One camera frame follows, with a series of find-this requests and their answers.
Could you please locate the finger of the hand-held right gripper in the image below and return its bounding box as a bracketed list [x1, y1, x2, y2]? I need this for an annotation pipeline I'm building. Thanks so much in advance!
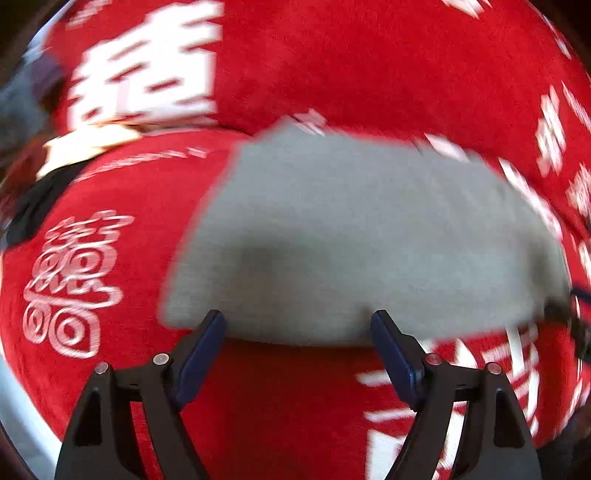
[542, 288, 591, 365]

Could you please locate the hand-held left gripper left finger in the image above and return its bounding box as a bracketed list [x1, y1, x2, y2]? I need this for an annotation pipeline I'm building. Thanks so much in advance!
[54, 309, 228, 480]

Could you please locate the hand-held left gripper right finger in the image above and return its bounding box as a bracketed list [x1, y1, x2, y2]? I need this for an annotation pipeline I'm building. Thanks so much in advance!
[370, 309, 542, 480]

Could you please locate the grey knit shirt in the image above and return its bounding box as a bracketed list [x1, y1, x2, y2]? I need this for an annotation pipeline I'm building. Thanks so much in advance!
[157, 117, 574, 348]

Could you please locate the red printed sofa seat cover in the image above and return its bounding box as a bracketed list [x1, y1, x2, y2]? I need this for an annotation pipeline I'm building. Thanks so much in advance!
[0, 129, 591, 480]

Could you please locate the black cloth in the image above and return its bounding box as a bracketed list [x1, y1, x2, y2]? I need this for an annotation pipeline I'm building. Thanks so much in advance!
[0, 161, 86, 250]

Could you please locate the cream cloth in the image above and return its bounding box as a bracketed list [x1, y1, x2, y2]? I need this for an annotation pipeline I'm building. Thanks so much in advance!
[36, 124, 141, 181]

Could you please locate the red printed sofa back cushion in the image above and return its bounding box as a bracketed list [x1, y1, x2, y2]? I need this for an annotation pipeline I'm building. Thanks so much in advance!
[46, 0, 591, 227]

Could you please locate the dark grey cloth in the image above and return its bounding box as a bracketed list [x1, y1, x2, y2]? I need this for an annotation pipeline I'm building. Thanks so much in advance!
[0, 48, 65, 153]

